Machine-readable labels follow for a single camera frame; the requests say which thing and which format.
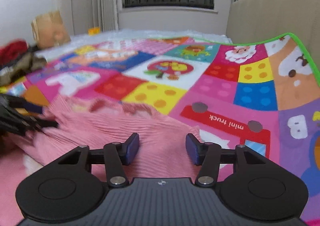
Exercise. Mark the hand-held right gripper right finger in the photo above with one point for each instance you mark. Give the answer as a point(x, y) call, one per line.
point(192, 149)

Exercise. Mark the brown paper bag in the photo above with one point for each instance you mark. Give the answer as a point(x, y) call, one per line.
point(50, 28)

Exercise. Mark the beige sofa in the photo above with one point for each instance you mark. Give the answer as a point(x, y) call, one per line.
point(270, 13)

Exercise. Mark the small yellow container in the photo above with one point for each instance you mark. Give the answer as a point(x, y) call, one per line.
point(94, 30)

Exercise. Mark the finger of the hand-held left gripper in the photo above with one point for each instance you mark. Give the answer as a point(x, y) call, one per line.
point(32, 107)
point(42, 123)

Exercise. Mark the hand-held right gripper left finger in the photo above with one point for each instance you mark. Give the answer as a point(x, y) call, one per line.
point(132, 148)

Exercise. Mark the colourful cartoon play mat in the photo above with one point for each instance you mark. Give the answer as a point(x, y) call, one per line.
point(225, 106)

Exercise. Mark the red cloth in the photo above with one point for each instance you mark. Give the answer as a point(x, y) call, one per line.
point(12, 49)

